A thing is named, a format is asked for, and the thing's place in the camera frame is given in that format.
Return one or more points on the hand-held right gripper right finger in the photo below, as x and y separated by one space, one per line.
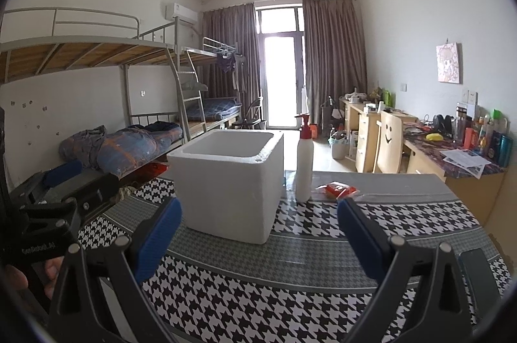
359 238

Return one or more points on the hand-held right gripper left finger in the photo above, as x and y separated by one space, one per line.
157 238

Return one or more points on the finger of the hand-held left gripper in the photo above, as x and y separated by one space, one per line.
62 171
52 216

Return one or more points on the white foam box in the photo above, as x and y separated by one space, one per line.
226 197

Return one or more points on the person's left hand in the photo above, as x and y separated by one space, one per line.
52 278

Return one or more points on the red snack packet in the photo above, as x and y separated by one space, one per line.
337 189

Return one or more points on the blue patterned quilt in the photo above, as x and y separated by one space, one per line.
125 149

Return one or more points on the white plastic bucket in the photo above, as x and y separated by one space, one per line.
338 149

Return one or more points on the white red pump bottle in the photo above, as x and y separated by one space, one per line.
304 165

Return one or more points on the wooden smiley chair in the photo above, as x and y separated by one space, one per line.
389 141

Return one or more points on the houndstooth tablecloth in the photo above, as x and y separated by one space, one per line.
262 286

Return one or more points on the dark blue clothes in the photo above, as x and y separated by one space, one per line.
161 127

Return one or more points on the wooden desk with patterned top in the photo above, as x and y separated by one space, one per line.
468 193

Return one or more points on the large metal bunk bed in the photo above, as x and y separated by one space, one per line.
80 52

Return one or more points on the yellow object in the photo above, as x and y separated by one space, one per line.
435 137

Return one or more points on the dark smartphone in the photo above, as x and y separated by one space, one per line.
480 278

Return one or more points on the white paper sheets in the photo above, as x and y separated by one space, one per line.
466 161

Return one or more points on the metal bunk ladder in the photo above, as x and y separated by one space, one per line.
190 104

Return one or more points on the black headphones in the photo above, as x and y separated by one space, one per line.
442 124

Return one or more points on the green bag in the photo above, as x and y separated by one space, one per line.
387 98

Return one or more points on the blue checked bedding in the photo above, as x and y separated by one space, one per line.
220 108

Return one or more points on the black folding chair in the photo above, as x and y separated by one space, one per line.
250 119

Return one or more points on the row of toiletry bottles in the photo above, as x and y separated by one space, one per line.
488 141

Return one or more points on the glass balcony door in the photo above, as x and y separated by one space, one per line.
280 84

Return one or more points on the brown curtain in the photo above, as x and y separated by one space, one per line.
335 64
230 36

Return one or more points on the dark hanging clothes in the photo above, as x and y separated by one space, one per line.
226 62

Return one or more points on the white air conditioner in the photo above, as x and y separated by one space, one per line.
181 14

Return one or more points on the small metal bunk bed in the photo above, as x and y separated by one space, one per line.
218 48

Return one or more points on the white wall switch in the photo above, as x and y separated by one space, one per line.
469 96

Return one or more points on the pink wall picture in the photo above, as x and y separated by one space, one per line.
448 62

